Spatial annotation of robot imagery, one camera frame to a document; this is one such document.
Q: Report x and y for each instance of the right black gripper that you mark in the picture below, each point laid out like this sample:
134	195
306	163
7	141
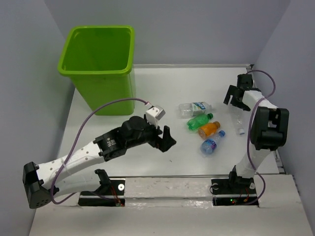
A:
232	91

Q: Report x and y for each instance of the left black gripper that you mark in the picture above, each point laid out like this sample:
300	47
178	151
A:
163	143

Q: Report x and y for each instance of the clear bottle blue cap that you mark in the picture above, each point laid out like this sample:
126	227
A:
237	119

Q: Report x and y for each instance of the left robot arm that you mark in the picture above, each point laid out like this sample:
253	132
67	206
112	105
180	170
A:
44	182

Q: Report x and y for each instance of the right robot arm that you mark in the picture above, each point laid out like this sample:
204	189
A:
267	130

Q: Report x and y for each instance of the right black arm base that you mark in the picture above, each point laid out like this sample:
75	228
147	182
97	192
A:
233	191

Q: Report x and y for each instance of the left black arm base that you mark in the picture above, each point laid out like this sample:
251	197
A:
110	192

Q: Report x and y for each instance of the green plastic bin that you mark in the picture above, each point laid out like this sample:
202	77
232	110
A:
99	62

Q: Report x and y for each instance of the green plastic bottle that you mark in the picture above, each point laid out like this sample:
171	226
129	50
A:
199	121

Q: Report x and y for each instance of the clear bottle green blue label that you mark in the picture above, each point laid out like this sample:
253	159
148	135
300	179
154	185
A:
188	110

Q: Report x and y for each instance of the small orange bottle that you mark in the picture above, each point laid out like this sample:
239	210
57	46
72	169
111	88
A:
208	129

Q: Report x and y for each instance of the blue water bottle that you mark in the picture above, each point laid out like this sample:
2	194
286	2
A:
211	143

